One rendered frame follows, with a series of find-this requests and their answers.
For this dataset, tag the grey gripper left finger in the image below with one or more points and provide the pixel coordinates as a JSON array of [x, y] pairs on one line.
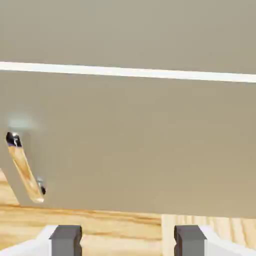
[[64, 240]]

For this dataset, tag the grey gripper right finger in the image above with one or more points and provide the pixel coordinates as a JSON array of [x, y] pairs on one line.
[[190, 240]]

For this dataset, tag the beige cabinet door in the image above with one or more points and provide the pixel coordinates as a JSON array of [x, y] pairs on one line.
[[140, 144], [128, 32]]

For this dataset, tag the beige painted cabinet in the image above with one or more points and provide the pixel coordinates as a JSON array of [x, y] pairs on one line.
[[128, 72]]

